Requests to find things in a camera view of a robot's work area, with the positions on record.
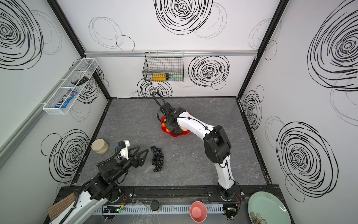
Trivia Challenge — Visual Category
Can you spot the red flower fruit bowl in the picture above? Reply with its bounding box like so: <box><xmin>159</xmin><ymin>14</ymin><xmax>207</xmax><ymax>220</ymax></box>
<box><xmin>160</xmin><ymin>116</ymin><xmax>190</xmax><ymax>137</ymax></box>

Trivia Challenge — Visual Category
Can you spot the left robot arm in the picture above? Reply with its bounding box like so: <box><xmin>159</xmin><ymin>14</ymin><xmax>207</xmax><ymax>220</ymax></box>
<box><xmin>51</xmin><ymin>146</ymin><xmax>149</xmax><ymax>224</ymax></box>

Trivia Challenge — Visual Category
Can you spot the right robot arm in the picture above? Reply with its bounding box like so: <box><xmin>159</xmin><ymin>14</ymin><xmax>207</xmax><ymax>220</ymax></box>
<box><xmin>157</xmin><ymin>103</ymin><xmax>237</xmax><ymax>201</ymax></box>

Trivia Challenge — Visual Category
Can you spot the dark grape bunch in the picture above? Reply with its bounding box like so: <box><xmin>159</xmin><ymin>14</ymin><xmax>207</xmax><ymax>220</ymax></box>
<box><xmin>150</xmin><ymin>146</ymin><xmax>164</xmax><ymax>172</ymax></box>

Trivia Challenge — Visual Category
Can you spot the beige round container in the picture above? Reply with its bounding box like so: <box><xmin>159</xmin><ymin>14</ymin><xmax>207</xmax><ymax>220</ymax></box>
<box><xmin>91</xmin><ymin>139</ymin><xmax>109</xmax><ymax>155</ymax></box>

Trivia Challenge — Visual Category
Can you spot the green bottle in basket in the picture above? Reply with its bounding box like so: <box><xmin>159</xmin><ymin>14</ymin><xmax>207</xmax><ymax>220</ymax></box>
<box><xmin>168</xmin><ymin>72</ymin><xmax>184</xmax><ymax>82</ymax></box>

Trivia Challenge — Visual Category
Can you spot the yellow box in basket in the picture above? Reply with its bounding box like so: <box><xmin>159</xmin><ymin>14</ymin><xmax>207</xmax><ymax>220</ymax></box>
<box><xmin>152</xmin><ymin>73</ymin><xmax>168</xmax><ymax>82</ymax></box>

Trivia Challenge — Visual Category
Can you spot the black round knob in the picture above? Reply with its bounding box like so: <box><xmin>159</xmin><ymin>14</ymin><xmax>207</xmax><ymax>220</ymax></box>
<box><xmin>150</xmin><ymin>200</ymin><xmax>161</xmax><ymax>211</ymax></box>

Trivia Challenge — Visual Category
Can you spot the pink cup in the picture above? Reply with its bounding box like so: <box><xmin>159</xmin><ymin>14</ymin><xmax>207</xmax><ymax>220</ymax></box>
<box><xmin>190</xmin><ymin>201</ymin><xmax>208</xmax><ymax>223</ymax></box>

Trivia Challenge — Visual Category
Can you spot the blue candy packet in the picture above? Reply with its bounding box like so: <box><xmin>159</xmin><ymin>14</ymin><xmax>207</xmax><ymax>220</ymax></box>
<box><xmin>55</xmin><ymin>90</ymin><xmax>77</xmax><ymax>108</ymax></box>

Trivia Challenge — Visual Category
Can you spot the black remote control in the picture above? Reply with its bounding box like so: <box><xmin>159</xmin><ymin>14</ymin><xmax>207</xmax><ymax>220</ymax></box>
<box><xmin>71</xmin><ymin>77</ymin><xmax>89</xmax><ymax>86</ymax></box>

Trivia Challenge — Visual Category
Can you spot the brown woven mat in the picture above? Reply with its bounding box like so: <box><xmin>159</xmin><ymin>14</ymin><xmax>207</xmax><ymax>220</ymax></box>
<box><xmin>48</xmin><ymin>192</ymin><xmax>77</xmax><ymax>221</ymax></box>

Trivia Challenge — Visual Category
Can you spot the green floral plate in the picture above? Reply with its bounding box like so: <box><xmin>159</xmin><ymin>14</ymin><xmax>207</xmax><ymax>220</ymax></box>
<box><xmin>248</xmin><ymin>191</ymin><xmax>292</xmax><ymax>224</ymax></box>

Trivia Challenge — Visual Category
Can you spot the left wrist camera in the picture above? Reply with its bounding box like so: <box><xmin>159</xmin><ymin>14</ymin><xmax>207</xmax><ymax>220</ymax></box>
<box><xmin>115</xmin><ymin>140</ymin><xmax>130</xmax><ymax>160</ymax></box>

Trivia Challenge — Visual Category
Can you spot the black wire basket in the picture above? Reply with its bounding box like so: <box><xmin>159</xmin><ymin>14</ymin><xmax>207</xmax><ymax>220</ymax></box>
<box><xmin>142</xmin><ymin>51</ymin><xmax>184</xmax><ymax>82</ymax></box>

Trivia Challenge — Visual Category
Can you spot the white slotted cable duct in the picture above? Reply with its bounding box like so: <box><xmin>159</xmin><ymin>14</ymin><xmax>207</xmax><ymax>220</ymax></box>
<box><xmin>93</xmin><ymin>203</ymin><xmax>224</xmax><ymax>216</ymax></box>

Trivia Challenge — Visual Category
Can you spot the white wire shelf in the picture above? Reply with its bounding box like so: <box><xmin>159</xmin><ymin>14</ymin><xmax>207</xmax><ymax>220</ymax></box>
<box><xmin>43</xmin><ymin>58</ymin><xmax>98</xmax><ymax>115</ymax></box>

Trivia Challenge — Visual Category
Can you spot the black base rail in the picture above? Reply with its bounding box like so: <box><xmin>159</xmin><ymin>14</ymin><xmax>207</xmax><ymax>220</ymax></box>
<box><xmin>54</xmin><ymin>184</ymin><xmax>280</xmax><ymax>204</ymax></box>

